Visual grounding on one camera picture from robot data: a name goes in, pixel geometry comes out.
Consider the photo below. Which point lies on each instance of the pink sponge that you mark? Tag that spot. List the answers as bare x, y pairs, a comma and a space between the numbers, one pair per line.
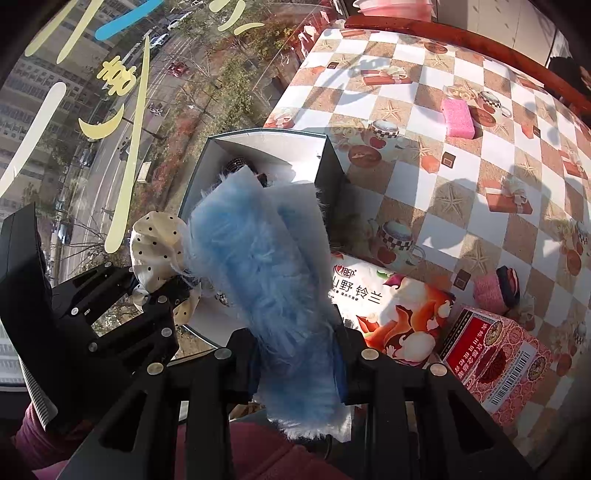
458, 117

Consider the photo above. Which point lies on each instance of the checked printed tablecloth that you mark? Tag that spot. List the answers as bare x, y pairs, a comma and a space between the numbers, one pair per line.
461, 221

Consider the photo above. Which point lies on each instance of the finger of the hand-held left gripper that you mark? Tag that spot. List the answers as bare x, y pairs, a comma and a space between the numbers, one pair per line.
143, 337
101, 290

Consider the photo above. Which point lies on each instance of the person's maroon clothing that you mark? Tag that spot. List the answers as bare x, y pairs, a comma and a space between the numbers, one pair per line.
258, 454

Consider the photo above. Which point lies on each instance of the cream polka dot scrunchie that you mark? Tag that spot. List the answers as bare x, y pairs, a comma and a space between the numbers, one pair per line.
157, 240

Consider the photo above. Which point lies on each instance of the red patterned carton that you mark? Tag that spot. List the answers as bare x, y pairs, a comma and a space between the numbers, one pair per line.
498, 369

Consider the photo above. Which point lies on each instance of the dark striped scrunchie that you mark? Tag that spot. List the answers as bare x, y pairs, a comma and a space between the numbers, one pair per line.
510, 284

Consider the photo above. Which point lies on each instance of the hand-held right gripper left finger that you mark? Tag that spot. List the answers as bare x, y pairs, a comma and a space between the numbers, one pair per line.
249, 369

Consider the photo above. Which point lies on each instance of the yellow window stickers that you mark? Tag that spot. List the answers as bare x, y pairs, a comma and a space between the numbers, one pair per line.
129, 138

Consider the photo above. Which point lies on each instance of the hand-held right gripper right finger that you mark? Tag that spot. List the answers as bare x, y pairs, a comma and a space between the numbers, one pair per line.
340, 374

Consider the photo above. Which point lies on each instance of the blue window sticker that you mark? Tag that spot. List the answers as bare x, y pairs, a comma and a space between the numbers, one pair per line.
124, 18

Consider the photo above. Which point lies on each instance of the floral tissue pack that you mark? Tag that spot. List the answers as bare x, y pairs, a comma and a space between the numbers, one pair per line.
397, 318

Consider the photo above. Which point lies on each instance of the pink knitted scrunchie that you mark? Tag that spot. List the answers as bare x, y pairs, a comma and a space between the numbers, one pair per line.
489, 290

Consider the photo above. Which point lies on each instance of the leopard print scrunchie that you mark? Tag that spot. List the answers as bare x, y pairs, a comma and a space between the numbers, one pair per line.
240, 168

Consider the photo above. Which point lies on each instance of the pink plastic basin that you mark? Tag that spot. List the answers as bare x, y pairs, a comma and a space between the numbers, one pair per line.
392, 7

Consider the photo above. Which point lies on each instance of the white cardboard box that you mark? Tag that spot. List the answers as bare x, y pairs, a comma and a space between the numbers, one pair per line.
258, 147

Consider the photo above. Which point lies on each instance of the person's left forearm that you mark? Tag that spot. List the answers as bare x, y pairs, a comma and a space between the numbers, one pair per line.
41, 447

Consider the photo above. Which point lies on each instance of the blue fluffy cloth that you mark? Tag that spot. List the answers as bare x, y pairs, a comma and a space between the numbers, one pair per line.
277, 286

